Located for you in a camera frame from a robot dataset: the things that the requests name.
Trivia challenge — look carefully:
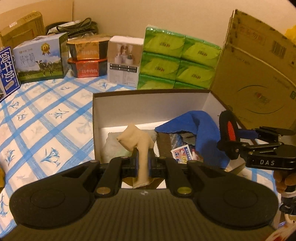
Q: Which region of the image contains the small colourful wipe packet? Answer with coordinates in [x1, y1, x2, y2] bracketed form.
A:
[171, 144, 197, 164]

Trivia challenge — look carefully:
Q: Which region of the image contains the blue towel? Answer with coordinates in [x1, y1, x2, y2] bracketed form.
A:
[155, 110, 230, 169]

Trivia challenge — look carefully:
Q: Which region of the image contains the beige stocking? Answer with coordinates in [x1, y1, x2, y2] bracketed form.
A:
[116, 124, 154, 189]

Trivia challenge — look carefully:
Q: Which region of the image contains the person right hand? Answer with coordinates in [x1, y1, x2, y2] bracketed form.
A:
[273, 171, 296, 194]

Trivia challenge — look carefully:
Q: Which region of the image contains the light green towel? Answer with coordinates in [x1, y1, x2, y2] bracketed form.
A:
[101, 130, 156, 163]

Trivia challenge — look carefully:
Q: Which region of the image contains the large brown cardboard box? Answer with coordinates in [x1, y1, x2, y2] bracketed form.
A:
[211, 9, 295, 130]

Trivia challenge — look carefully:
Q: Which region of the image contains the brown open shoe box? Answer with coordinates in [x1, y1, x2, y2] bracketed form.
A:
[92, 89, 228, 160]

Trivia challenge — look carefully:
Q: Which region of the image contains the blue checked tablecloth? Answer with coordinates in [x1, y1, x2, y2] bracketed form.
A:
[1, 77, 274, 240]

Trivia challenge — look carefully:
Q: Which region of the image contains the green tissue pack bundle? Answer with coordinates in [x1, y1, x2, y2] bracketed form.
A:
[137, 26, 222, 89]

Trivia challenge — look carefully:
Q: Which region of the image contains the red food bowl bottom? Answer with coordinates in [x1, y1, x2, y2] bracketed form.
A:
[67, 58, 107, 78]

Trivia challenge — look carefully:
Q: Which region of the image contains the white appliance box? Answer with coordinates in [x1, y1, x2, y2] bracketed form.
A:
[107, 36, 144, 87]

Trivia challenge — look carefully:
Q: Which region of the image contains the cow picture milk box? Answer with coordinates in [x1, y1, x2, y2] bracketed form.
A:
[13, 33, 69, 83]

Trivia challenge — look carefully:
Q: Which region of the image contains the blue milk carton box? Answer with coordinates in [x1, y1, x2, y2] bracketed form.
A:
[0, 47, 20, 102]

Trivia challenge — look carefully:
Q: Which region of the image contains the small brown cardboard box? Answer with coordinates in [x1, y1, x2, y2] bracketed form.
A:
[1, 11, 46, 49]

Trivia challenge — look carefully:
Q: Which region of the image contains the black strap bag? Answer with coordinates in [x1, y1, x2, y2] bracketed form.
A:
[45, 18, 99, 38]

